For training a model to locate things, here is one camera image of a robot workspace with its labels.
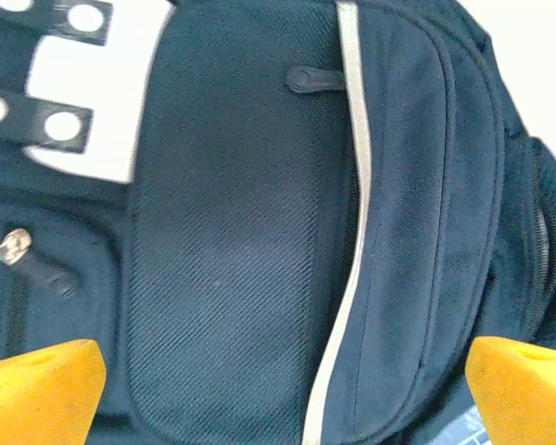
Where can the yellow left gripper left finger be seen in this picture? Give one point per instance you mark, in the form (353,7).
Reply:
(37,398)

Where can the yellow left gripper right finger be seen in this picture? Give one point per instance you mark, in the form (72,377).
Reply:
(523,398)

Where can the navy blue backpack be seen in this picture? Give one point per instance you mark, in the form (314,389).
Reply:
(241,232)

